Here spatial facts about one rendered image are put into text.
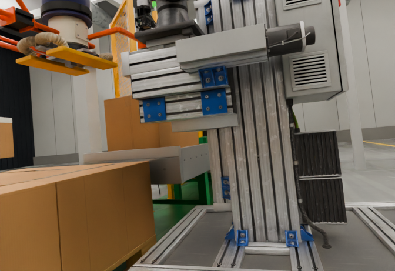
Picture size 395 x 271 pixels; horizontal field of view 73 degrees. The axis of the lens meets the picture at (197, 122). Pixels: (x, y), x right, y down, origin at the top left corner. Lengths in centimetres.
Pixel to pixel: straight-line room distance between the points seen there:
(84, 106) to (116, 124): 111
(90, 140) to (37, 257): 188
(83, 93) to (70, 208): 190
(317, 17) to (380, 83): 981
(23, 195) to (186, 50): 66
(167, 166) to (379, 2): 1063
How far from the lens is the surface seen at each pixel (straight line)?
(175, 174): 153
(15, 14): 130
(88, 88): 290
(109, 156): 178
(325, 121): 1038
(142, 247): 151
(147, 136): 166
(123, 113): 177
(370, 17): 1133
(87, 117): 284
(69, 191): 111
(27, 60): 140
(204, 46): 82
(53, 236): 109
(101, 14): 1015
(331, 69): 106
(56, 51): 127
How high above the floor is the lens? 65
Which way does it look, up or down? 3 degrees up
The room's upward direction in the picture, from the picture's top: 5 degrees counter-clockwise
